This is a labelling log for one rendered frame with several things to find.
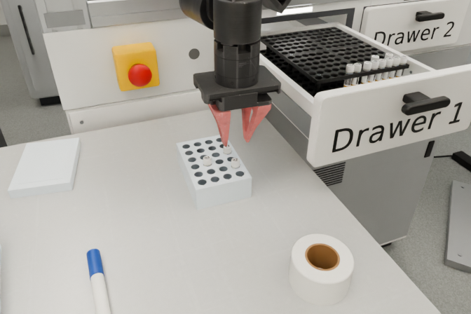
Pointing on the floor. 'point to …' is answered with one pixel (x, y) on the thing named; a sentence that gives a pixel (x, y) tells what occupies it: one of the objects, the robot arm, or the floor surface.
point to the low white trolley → (183, 231)
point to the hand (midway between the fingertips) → (235, 137)
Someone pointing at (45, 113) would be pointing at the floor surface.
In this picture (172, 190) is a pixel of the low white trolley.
